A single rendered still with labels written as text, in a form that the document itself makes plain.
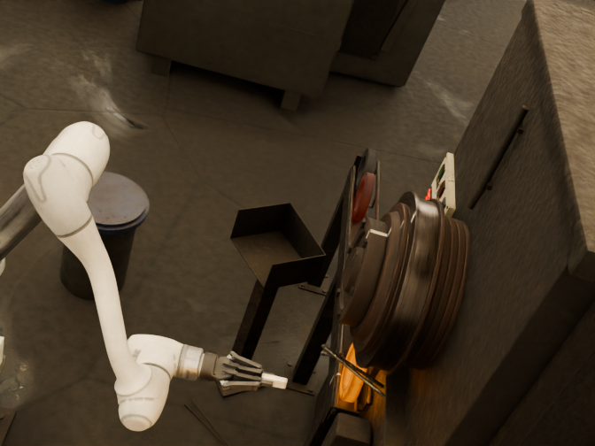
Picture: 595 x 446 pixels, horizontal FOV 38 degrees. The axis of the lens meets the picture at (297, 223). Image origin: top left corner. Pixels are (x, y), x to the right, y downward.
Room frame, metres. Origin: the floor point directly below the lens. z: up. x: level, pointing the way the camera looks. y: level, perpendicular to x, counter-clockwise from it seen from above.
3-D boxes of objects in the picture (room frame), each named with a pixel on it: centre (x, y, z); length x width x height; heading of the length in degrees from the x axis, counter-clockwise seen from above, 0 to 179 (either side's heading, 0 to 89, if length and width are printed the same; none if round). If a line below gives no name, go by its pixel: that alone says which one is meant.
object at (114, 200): (2.33, 0.69, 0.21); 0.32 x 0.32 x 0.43
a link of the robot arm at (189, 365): (1.51, 0.14, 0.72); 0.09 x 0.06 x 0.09; 6
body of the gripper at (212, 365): (1.51, 0.07, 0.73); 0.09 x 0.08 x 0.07; 96
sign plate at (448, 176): (2.01, -0.36, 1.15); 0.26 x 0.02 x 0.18; 6
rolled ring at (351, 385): (1.67, -0.30, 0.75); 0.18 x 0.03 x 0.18; 7
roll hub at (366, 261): (1.65, -0.19, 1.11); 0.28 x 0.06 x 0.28; 6
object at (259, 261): (2.16, 0.04, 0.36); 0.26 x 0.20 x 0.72; 41
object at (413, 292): (1.66, -0.29, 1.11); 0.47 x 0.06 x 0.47; 6
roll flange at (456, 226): (1.67, -0.37, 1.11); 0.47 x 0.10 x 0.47; 6
